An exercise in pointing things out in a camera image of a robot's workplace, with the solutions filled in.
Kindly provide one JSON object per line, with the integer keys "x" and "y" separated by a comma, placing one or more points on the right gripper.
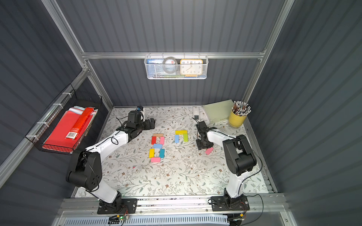
{"x": 202, "y": 140}

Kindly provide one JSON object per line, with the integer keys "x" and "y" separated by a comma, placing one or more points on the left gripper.
{"x": 150, "y": 124}

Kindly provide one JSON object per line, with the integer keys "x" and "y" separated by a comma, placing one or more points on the yellow block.
{"x": 181, "y": 132}
{"x": 152, "y": 153}

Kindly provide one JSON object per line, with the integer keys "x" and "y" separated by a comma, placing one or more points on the red block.
{"x": 153, "y": 140}

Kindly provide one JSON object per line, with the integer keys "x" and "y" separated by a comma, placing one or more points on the yellow block front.
{"x": 152, "y": 153}

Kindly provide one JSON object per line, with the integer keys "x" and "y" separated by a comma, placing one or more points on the teal block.
{"x": 162, "y": 153}

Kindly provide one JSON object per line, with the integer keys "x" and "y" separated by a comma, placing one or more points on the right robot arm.
{"x": 239, "y": 156}

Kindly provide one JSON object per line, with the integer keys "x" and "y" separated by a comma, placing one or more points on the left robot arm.
{"x": 85, "y": 167}

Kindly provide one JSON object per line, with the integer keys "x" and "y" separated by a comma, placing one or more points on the white remote control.
{"x": 196, "y": 113}

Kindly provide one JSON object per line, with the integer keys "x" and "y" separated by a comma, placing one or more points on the pale green book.
{"x": 219, "y": 111}

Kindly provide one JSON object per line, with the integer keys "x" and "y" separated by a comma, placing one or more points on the yellow pencil cup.
{"x": 235, "y": 120}

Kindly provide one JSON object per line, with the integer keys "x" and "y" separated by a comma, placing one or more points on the red folders stack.
{"x": 70, "y": 130}

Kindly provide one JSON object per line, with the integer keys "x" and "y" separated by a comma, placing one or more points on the orange alarm clock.
{"x": 191, "y": 67}

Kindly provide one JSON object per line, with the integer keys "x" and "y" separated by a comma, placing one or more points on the white wire wall basket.
{"x": 154, "y": 68}

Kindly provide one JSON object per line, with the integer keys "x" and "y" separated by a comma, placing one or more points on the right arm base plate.
{"x": 224, "y": 203}

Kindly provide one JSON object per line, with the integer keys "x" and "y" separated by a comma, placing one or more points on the black wire side basket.
{"x": 47, "y": 123}

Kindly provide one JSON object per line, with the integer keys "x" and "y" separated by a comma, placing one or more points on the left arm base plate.
{"x": 119, "y": 206}

